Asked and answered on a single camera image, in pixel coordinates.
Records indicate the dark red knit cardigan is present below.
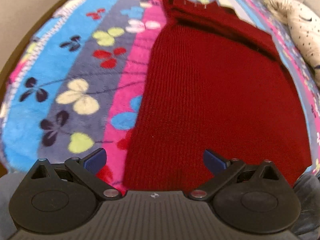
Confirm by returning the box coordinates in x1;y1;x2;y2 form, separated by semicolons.
122;0;313;195

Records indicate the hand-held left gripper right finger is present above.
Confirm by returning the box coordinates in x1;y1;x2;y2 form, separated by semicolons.
187;149;280;201

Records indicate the floral striped blanket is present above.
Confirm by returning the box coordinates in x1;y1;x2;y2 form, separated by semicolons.
0;0;320;195

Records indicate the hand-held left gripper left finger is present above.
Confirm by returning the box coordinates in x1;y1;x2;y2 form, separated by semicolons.
32;148;123;201

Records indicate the star and moon print pillow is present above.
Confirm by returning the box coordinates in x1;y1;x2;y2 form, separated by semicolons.
263;0;320;88

